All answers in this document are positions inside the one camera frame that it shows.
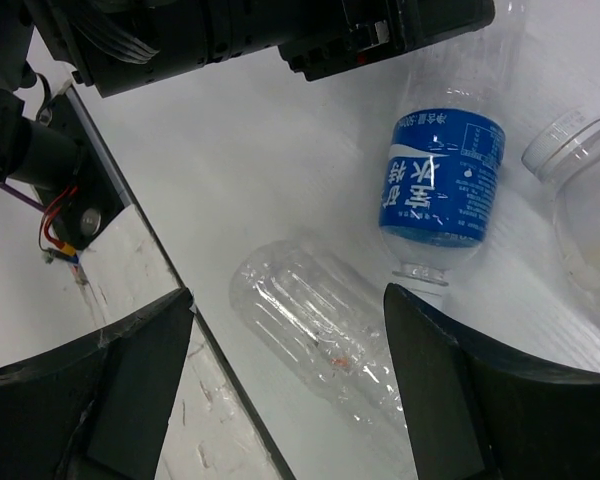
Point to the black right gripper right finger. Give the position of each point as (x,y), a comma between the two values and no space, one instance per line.
(476,408)

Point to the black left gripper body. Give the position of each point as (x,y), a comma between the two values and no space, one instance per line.
(117,46)

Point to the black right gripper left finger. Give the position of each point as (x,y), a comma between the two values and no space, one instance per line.
(97,407)

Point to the blue label bottle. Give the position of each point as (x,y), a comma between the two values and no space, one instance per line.
(447,146)

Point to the clear crushed bottle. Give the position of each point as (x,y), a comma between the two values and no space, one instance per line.
(320,323)

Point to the clear bottle cream label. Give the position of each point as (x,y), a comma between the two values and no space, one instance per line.
(565,158)

